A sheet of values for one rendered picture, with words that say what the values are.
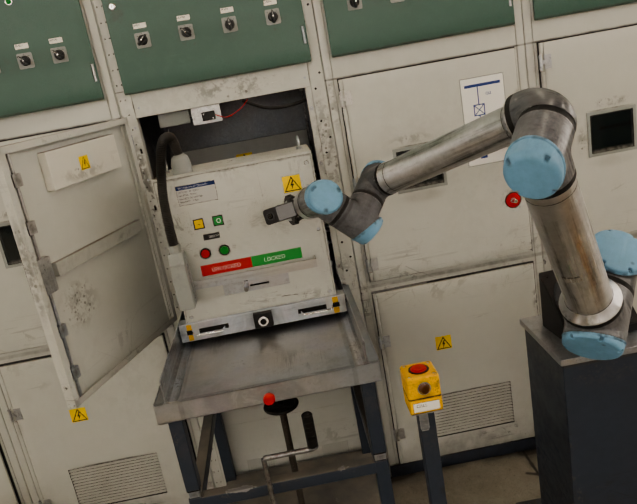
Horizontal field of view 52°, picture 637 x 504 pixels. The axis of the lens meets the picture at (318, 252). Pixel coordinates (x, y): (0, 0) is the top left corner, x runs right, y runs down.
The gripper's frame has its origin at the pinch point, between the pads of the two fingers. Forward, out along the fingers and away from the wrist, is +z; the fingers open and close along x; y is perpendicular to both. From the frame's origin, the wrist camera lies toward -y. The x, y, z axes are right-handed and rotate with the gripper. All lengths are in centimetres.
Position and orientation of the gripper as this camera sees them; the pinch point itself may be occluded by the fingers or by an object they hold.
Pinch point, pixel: (285, 212)
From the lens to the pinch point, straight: 203.1
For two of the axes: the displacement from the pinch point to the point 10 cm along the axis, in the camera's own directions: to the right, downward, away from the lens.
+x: -2.6, -9.7, -0.2
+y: 9.3, -2.5, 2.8
